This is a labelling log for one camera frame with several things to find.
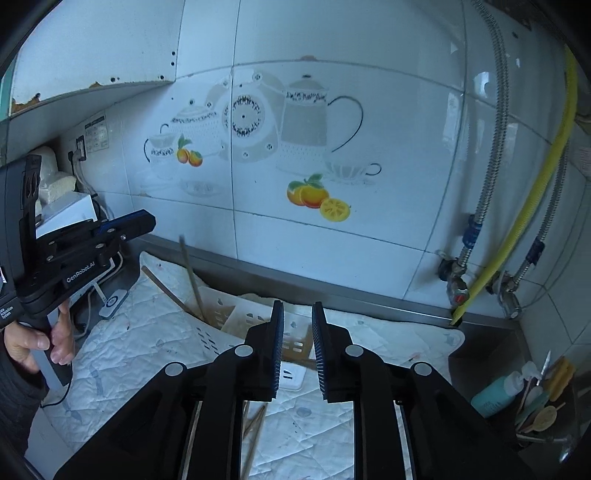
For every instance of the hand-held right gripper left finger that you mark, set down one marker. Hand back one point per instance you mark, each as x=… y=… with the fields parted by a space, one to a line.
x=276 y=355

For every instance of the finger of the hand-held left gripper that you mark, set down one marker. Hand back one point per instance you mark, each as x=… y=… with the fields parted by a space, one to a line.
x=131 y=224

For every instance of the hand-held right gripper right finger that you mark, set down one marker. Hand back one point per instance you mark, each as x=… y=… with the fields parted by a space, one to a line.
x=319 y=360

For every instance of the white plastic utensil basket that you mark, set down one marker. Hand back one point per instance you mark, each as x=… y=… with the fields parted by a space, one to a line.
x=231 y=323

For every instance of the person's left forearm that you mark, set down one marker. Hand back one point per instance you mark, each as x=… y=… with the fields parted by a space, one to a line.
x=18 y=401

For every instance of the person's left hand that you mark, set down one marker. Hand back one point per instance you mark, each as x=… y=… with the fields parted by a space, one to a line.
x=27 y=341

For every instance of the white box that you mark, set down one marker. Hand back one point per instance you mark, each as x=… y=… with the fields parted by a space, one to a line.
x=69 y=210

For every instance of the small white round-button device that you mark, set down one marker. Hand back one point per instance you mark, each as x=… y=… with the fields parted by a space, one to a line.
x=113 y=302

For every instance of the dark wooden chopstick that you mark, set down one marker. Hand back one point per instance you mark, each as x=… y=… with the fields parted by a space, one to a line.
x=190 y=272

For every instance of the light wooden chopstick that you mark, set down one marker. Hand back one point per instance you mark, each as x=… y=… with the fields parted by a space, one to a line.
x=166 y=291

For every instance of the beige lumpy object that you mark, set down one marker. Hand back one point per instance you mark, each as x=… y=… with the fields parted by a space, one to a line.
x=53 y=177

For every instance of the white quilted cloth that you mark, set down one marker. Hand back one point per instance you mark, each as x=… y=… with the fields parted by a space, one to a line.
x=138 y=332

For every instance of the teal plastic bottle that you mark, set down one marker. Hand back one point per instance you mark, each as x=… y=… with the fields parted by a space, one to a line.
x=491 y=392

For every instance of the metal pipe valve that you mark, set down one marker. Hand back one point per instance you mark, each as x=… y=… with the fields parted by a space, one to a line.
x=508 y=295

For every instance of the pale green spoon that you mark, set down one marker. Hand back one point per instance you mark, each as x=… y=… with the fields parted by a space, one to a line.
x=531 y=401

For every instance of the wooden spoon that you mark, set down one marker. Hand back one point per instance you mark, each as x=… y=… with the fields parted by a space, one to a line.
x=547 y=417

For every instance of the yellow sponge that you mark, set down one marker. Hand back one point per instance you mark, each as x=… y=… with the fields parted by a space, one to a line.
x=561 y=376

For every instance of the wall socket with plug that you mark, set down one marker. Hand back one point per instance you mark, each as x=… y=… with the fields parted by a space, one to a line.
x=80 y=150

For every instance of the white wall label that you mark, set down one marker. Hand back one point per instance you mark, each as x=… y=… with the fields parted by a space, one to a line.
x=97 y=134

